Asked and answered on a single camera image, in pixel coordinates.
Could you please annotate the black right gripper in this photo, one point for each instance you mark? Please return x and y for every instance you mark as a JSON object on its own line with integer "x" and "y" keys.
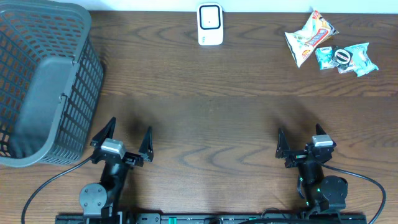
{"x": 283, "y": 150}

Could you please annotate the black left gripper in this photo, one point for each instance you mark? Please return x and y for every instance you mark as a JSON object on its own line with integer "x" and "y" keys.
{"x": 127, "y": 157}

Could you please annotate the orange tissue pack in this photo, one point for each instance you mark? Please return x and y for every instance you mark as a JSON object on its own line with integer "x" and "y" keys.
{"x": 349, "y": 67}

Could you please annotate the teal tissue pack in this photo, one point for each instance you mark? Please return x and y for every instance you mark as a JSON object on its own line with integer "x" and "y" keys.
{"x": 324, "y": 55}

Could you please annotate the dark green ointment box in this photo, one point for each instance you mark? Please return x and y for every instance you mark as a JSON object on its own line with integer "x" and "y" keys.
{"x": 341, "y": 57}

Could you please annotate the teal wet wipe packet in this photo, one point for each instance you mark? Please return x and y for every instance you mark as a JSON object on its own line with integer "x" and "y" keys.
{"x": 363, "y": 63}

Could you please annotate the yellow white snack bag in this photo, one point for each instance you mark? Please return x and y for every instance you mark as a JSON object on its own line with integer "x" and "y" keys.
{"x": 304, "y": 41}

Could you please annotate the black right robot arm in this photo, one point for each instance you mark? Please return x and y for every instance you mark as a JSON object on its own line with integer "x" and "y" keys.
{"x": 323, "y": 194}

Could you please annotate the white barcode scanner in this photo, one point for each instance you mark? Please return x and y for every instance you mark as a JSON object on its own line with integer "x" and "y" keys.
{"x": 210, "y": 24}

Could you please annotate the dark grey plastic basket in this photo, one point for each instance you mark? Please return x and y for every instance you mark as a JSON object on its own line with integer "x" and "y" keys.
{"x": 51, "y": 79}

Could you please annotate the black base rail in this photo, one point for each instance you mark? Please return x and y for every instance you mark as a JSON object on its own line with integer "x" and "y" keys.
{"x": 155, "y": 218}

